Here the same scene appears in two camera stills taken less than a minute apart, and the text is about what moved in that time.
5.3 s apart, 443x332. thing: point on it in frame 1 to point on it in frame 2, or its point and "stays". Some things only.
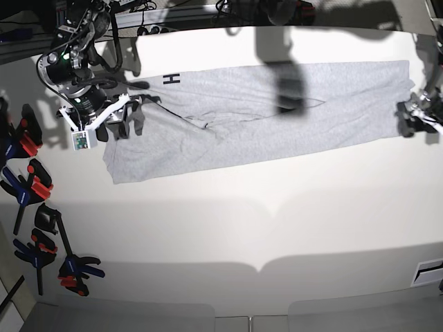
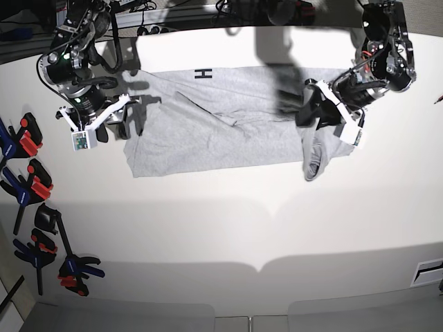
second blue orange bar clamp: (35, 188) stays
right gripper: (428, 102) to (344, 88)
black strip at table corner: (11, 293) stays
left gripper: (88, 102) stays
